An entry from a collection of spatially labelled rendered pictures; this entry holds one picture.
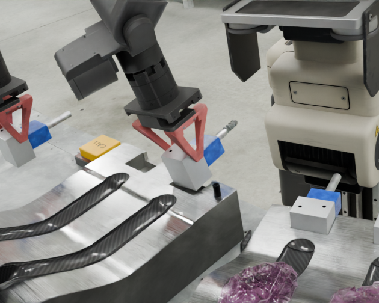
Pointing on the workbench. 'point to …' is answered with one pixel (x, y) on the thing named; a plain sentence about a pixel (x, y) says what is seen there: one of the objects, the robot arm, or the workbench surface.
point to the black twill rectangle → (245, 240)
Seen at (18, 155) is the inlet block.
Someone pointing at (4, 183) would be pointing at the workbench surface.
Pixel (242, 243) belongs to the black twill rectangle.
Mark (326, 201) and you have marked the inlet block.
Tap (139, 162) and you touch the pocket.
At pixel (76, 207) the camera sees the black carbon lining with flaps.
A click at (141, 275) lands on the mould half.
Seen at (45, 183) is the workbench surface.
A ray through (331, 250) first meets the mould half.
